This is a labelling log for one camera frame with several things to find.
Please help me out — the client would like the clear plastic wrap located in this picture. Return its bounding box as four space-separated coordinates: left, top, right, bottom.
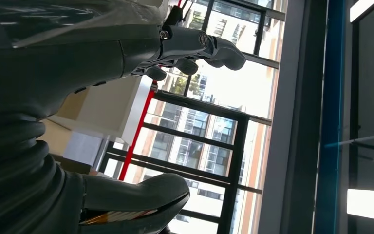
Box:
0 0 170 49

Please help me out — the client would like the red barrier band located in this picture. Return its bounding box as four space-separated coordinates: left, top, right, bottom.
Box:
118 80 158 181

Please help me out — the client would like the blue pillar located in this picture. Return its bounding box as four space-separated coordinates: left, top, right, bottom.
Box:
313 0 347 234

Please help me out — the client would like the white ceiling light strip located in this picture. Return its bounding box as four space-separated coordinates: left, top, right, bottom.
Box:
346 189 374 223
350 0 374 23

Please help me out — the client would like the black window frame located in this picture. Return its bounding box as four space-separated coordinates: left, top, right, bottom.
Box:
98 0 286 234

